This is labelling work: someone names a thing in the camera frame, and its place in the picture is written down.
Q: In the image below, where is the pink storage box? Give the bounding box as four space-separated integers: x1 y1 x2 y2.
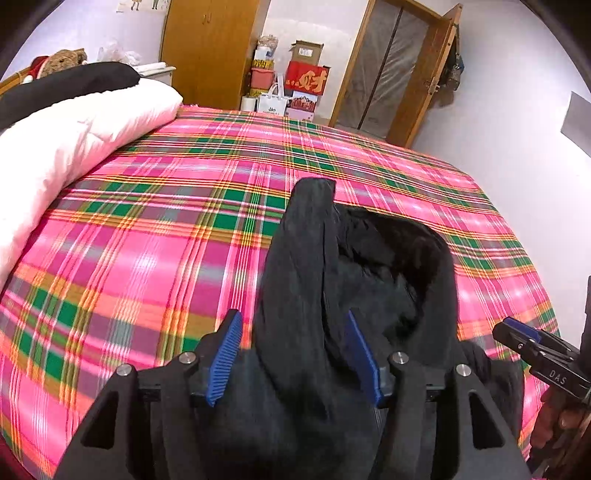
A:
250 67 276 91

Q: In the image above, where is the black puffer jacket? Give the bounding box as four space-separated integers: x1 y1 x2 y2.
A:
201 178 529 479

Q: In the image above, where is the wooden headboard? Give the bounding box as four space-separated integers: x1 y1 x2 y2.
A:
0 67 30 95

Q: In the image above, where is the pink plaid bed sheet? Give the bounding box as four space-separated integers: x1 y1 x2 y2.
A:
1 106 558 479

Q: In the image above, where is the wooden door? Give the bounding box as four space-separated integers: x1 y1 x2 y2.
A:
329 1 463 148

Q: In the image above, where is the red gift box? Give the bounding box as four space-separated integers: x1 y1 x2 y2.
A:
284 61 329 96

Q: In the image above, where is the brown cardboard box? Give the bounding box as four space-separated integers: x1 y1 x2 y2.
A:
290 40 324 66

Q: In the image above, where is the dark hanging bag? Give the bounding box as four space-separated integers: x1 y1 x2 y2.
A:
439 30 465 91

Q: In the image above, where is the white pink quilt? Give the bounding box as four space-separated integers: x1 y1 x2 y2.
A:
1 78 183 283

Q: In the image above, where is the wooden wardrobe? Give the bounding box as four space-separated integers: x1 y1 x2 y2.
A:
160 0 270 110

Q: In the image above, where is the person right hand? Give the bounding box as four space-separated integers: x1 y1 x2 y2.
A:
530 388 586 449

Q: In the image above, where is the brown teddy bear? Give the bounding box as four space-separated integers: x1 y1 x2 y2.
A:
22 49 87 84

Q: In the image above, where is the white shopping bag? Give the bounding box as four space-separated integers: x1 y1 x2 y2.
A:
256 74 288 117

